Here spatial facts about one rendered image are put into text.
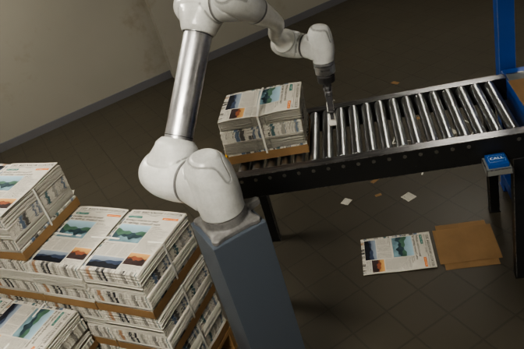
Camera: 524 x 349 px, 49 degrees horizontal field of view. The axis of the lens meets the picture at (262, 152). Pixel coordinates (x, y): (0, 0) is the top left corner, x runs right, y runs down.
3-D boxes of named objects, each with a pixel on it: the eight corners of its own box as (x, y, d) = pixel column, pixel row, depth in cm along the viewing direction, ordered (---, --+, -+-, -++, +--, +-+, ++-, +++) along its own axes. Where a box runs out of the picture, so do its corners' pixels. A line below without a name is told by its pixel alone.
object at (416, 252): (363, 276, 297) (363, 275, 297) (360, 240, 322) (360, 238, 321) (437, 268, 290) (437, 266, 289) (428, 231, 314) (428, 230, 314)
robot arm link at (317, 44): (341, 56, 241) (314, 54, 249) (336, 20, 234) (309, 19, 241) (327, 66, 234) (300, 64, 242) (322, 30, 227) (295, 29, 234)
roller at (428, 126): (429, 152, 245) (428, 142, 243) (414, 102, 285) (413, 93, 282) (441, 150, 244) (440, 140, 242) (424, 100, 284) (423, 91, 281)
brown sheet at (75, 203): (26, 261, 234) (22, 253, 232) (-24, 256, 247) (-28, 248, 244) (81, 203, 263) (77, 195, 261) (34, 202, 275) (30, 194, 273)
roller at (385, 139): (383, 160, 249) (381, 149, 246) (374, 109, 289) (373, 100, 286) (394, 157, 248) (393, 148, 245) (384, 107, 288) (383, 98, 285)
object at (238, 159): (229, 164, 266) (226, 156, 264) (237, 134, 290) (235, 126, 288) (263, 159, 262) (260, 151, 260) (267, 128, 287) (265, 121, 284)
